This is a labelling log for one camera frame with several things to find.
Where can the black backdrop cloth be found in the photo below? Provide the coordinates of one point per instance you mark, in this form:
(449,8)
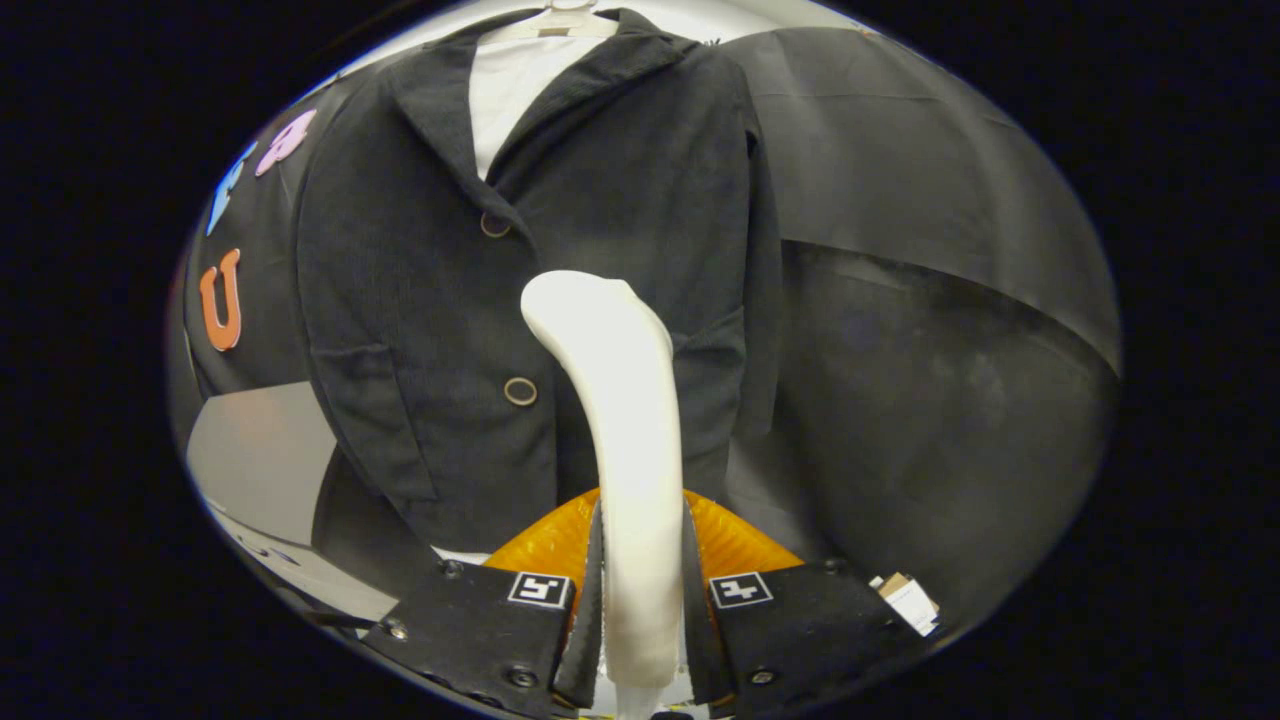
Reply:
(950,400)

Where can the small cardboard box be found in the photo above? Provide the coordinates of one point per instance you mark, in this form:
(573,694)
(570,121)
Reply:
(912,605)

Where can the grey cabinet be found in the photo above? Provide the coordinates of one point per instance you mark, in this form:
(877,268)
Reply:
(260,450)

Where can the white mannequin torso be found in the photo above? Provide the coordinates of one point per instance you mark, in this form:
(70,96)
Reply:
(510,90)

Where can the white garment steamer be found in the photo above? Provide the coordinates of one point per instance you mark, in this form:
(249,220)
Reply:
(635,450)

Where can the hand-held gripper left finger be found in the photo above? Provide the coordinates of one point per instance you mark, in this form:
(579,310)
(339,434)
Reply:
(592,640)

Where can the black jacket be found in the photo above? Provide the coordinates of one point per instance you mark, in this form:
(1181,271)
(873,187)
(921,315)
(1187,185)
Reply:
(620,180)

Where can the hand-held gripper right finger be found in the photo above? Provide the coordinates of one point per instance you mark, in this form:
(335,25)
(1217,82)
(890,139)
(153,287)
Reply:
(700,650)

